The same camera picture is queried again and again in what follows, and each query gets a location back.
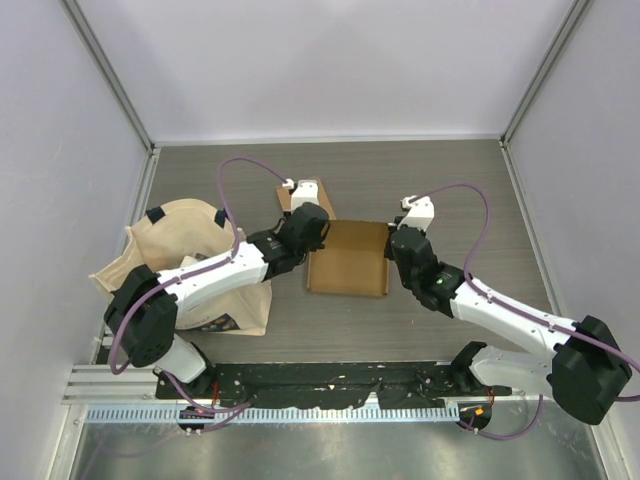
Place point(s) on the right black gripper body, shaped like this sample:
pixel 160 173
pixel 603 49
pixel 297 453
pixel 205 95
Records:
pixel 388 251

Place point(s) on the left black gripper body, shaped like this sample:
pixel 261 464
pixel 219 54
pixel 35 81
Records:
pixel 312 247

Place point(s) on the brown cardboard box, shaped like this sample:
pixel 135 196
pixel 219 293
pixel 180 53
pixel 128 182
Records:
pixel 283 199
pixel 352 261

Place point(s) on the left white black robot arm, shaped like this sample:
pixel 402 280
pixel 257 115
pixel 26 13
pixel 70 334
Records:
pixel 144 310

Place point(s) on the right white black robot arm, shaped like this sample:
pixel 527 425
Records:
pixel 578 364

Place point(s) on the beige canvas tote bag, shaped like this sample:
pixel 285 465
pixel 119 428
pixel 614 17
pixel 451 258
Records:
pixel 162 238

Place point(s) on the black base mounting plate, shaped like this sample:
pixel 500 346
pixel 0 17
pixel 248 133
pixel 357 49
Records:
pixel 336 386

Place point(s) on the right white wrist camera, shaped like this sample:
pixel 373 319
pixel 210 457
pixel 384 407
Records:
pixel 419 213

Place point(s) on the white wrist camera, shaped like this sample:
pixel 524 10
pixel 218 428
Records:
pixel 301 192
pixel 419 213

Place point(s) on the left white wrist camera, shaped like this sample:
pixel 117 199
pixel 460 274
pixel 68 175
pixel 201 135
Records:
pixel 301 192

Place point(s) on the white slotted cable duct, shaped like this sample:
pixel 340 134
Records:
pixel 185 414

